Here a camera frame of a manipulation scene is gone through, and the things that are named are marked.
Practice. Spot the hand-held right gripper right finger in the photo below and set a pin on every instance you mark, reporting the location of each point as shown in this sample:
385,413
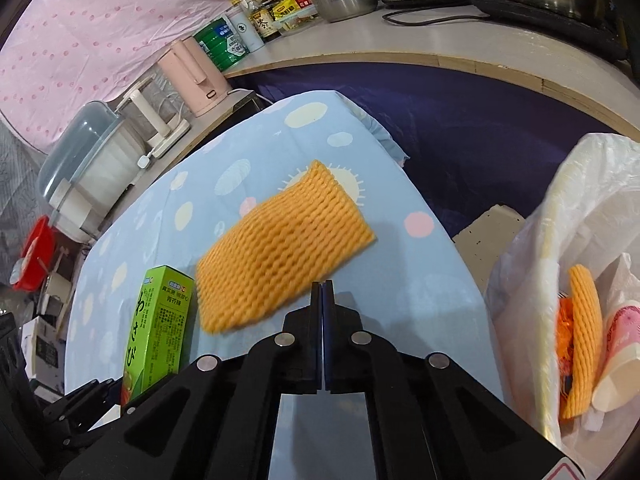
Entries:
337,340

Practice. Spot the clear food container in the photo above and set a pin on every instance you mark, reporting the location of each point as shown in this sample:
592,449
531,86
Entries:
300,21

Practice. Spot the pink dotted curtain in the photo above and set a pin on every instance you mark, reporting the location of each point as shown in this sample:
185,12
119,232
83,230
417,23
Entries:
75,35

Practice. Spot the yellow packets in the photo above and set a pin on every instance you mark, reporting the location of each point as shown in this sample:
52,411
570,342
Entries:
286,7

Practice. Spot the orange plastic wrapper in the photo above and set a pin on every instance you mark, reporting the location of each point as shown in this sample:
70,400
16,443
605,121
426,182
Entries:
564,330

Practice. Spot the blue dotted tablecloth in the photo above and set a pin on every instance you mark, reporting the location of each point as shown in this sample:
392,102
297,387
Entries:
350,160

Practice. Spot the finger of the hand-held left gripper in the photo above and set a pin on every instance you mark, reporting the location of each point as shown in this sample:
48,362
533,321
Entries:
87,427
75,400

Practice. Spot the beige flat board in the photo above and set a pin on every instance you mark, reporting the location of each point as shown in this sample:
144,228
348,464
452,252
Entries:
492,240

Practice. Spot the white glass electric kettle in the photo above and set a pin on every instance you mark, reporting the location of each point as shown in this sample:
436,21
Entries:
160,130

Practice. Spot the red plastic basin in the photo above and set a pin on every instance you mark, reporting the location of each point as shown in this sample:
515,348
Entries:
35,250

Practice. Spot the white power plug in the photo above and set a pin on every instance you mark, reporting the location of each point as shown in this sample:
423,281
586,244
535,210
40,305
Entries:
143,162

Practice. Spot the black induction cooker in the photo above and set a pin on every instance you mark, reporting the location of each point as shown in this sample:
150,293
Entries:
550,22

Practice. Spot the dark blue counter curtain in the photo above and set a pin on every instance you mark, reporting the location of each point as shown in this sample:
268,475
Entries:
450,125

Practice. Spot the pink electric kettle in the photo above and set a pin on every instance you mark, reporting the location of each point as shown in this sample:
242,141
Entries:
190,75

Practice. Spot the white bottle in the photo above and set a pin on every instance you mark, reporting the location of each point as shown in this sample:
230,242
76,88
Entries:
245,30

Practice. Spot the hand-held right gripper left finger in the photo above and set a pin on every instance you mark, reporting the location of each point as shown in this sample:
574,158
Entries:
310,340

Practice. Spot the printed cardboard box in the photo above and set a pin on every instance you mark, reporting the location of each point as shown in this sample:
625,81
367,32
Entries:
45,360

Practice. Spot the white dish drainer with cover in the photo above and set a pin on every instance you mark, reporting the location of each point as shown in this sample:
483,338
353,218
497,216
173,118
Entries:
100,170

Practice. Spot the pink white paper cup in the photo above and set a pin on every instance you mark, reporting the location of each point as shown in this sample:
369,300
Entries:
622,355

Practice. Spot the white plastic bag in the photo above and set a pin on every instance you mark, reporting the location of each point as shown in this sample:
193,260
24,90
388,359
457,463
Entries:
600,195

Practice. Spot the green cardboard box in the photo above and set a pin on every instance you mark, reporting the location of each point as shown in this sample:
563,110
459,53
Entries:
160,320

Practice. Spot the brown sauce bottle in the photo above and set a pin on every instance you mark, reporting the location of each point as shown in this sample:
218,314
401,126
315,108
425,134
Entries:
262,22

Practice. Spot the green striped can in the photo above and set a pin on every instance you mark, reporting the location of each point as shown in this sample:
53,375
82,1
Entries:
220,42

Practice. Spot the large orange foam net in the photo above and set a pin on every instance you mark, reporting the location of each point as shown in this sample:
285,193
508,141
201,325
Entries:
285,245

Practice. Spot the small orange foam net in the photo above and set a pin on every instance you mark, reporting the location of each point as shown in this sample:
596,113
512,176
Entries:
582,335

